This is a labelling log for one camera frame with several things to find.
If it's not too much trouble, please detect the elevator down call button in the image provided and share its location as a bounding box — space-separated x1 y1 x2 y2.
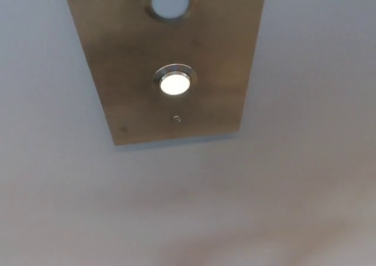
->
152 62 198 98

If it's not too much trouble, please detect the brushed steel elevator call panel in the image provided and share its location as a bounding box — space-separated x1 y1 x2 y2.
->
61 0 267 146

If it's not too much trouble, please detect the elevator up call button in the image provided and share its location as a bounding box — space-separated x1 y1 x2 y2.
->
140 0 198 23

